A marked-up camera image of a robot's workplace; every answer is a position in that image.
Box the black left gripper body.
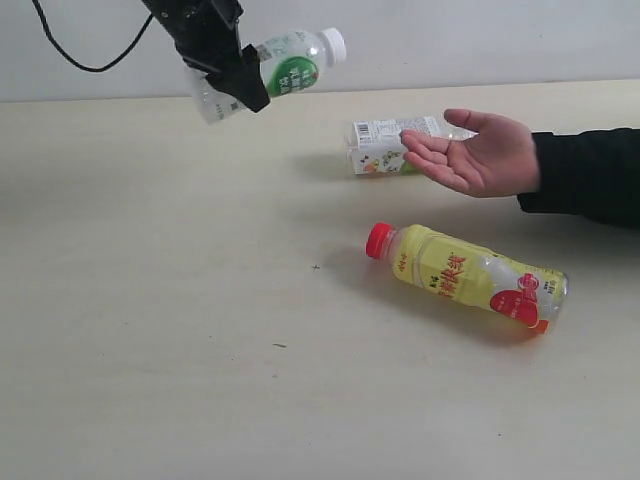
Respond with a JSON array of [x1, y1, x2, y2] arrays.
[[142, 0, 244, 62]]

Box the green-label white-cap bottle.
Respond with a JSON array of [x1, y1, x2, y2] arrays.
[[185, 28, 347, 124]]

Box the square white-label clear bottle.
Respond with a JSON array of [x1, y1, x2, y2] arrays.
[[347, 116, 475, 176]]

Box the yellow-label red-cap bottle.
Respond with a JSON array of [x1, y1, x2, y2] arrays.
[[365, 223, 569, 334]]

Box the person's open bare hand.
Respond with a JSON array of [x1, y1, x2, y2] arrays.
[[400, 109, 541, 198]]

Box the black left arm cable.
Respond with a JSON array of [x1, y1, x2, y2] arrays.
[[31, 0, 156, 73]]

